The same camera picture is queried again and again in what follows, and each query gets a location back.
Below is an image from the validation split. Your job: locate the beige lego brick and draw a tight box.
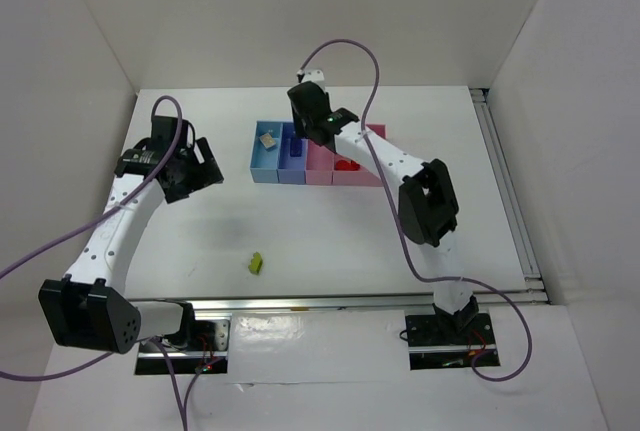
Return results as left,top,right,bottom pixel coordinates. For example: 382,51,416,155
258,133,277,150

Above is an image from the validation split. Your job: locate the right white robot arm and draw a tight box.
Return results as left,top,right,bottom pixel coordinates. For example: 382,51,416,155
287,81,478,334

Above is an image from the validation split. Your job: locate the light blue bin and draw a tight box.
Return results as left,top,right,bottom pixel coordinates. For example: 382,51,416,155
249,121,283,184

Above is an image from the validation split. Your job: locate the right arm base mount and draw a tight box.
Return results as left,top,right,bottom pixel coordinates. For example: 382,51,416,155
398,294,500,370

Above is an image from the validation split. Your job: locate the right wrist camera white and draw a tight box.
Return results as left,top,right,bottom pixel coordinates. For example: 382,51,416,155
297,69,325,90

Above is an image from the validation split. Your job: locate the red rounded lego piece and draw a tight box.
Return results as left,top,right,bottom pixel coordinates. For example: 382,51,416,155
334,159,360,172

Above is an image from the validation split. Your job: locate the aluminium rail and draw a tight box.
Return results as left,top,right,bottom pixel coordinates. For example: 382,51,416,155
469,88,550,303
131,288,550,314

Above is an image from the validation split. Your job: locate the large pink bin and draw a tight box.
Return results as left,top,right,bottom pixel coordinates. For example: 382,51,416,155
332,122,382,187

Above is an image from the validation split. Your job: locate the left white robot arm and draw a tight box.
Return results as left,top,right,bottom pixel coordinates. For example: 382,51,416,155
38,116,223,354

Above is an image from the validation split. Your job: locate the aluminium rail right side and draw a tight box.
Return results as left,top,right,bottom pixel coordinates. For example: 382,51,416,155
469,88,550,303

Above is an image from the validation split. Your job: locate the dark blue lego brick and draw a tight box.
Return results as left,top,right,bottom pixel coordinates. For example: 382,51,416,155
289,137,303,158

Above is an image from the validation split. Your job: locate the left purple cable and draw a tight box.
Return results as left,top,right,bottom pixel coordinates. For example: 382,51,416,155
0,95,221,431

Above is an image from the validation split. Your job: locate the small pink bin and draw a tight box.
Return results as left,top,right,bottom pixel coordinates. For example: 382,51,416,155
305,141,334,186

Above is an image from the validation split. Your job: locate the aluminium rail front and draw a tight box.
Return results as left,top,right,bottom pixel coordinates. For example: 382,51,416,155
131,288,550,314

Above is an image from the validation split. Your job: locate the lime green lego piece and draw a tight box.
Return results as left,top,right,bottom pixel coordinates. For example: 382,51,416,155
247,252,264,275

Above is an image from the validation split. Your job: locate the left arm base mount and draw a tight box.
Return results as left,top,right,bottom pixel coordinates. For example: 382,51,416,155
133,299,231,376

